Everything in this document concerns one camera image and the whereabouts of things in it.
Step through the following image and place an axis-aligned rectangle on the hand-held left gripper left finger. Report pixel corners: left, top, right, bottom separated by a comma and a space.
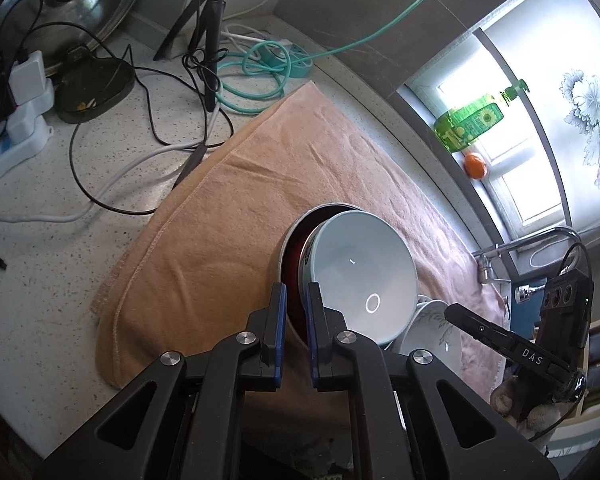
32, 282, 287, 480

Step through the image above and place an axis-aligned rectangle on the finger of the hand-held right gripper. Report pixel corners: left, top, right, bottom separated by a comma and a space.
444, 304, 513, 356

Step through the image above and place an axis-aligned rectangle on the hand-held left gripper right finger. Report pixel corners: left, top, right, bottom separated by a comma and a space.
306, 282, 561, 480

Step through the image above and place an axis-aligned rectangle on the small floral white plate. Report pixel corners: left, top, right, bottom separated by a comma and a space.
399, 300, 463, 367

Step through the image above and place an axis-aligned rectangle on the red steel bowl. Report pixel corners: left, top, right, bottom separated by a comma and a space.
284, 207, 361, 348

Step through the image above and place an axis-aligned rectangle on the large steel bowl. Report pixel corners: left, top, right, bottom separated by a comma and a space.
277, 202, 366, 346

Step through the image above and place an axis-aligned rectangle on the light blue ceramic bowl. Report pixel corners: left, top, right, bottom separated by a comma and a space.
302, 211, 418, 346

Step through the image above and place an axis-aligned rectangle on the person's right hand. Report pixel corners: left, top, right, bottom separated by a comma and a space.
490, 377, 571, 436

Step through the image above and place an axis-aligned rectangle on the flexible faucet sprayer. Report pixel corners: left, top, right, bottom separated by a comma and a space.
515, 282, 546, 303

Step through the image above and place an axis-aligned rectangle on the chrome faucet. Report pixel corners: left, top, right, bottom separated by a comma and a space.
472, 226, 586, 283

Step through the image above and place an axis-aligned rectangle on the peach towel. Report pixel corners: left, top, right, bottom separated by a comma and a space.
90, 82, 511, 436

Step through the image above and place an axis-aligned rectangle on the white framed window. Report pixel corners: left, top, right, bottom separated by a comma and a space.
395, 25, 596, 241

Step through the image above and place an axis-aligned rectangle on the orange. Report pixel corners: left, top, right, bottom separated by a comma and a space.
463, 152, 490, 180

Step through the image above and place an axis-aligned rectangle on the green dish soap bottle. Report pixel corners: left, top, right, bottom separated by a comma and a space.
434, 78, 531, 153

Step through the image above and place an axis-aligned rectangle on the grape print roller blind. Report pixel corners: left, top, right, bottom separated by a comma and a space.
480, 0, 600, 226

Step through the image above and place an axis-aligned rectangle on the black tripod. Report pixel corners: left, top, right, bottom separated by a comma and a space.
154, 0, 241, 112

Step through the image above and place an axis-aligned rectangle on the dark shallow dish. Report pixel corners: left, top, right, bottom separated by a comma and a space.
55, 49, 137, 125

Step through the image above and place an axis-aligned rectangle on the white power strip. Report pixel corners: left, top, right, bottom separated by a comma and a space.
0, 100, 56, 188

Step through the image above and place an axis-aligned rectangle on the white charger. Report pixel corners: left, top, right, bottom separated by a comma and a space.
10, 50, 48, 103

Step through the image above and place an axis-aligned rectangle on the white cable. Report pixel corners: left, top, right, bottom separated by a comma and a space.
0, 110, 231, 228

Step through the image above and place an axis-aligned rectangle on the teal cable and power strip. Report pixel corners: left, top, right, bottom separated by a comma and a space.
215, 0, 468, 113

